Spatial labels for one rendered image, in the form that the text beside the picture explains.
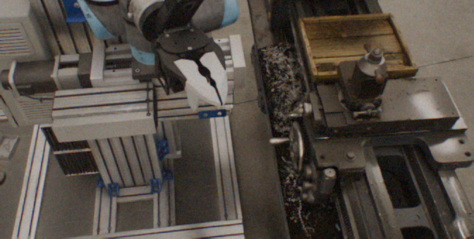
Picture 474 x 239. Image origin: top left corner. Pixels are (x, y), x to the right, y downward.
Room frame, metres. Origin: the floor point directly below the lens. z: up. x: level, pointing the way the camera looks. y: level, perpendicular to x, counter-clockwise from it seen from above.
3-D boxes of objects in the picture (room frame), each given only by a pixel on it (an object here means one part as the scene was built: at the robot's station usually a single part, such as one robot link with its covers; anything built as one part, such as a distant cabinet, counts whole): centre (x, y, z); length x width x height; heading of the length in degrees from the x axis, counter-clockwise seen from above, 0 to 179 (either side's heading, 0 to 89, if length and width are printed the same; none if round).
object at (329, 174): (0.73, -0.28, 0.84); 0.04 x 0.04 x 0.10; 5
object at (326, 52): (1.26, -0.43, 0.89); 0.36 x 0.30 x 0.04; 95
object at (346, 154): (0.88, -0.46, 0.90); 0.47 x 0.30 x 0.06; 95
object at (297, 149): (0.88, -0.24, 0.75); 0.27 x 0.10 x 0.23; 5
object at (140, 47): (0.68, 0.15, 1.46); 0.11 x 0.08 x 0.11; 118
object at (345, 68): (0.95, -0.38, 0.99); 0.20 x 0.10 x 0.05; 5
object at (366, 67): (0.92, -0.38, 1.13); 0.08 x 0.08 x 0.03
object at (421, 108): (0.93, -0.44, 0.95); 0.43 x 0.17 x 0.05; 95
